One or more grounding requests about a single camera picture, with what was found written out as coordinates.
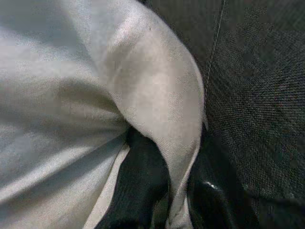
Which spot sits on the white pillow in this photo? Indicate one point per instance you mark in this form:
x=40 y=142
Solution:
x=71 y=95

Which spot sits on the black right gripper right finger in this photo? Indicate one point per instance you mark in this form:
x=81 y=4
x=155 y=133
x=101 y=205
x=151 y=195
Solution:
x=214 y=205

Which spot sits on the black tufted headboard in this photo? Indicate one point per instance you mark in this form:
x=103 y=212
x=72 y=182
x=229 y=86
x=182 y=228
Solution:
x=262 y=95

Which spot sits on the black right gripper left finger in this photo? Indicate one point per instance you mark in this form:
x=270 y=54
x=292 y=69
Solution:
x=138 y=186

